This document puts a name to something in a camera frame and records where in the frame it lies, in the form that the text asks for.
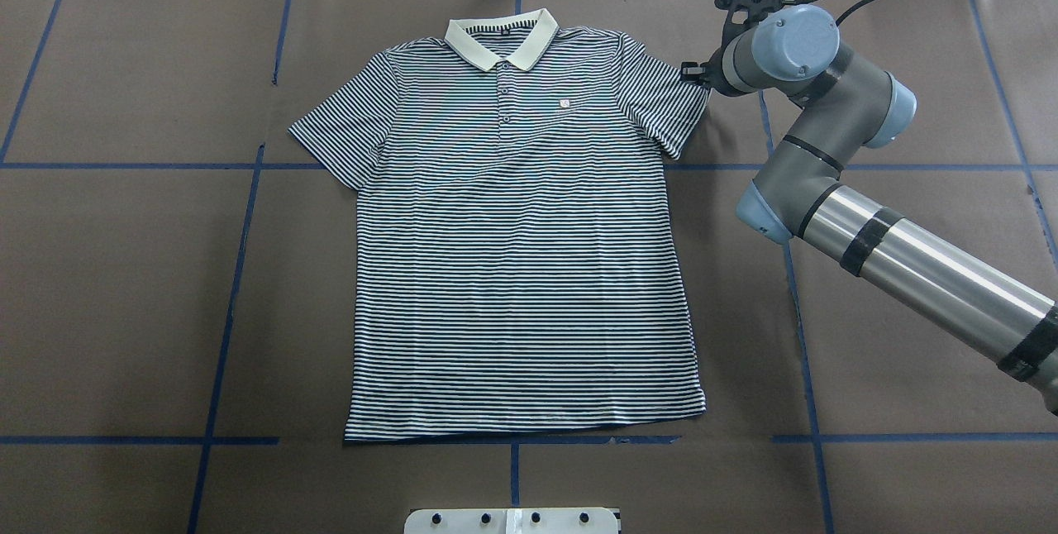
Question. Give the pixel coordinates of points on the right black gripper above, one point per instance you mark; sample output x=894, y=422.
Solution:
x=694, y=73

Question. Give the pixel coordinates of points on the navy white striped polo shirt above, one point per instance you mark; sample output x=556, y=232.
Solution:
x=516, y=269

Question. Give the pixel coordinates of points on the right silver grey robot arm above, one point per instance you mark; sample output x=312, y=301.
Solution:
x=845, y=103

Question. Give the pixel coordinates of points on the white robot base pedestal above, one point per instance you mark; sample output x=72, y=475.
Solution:
x=514, y=520

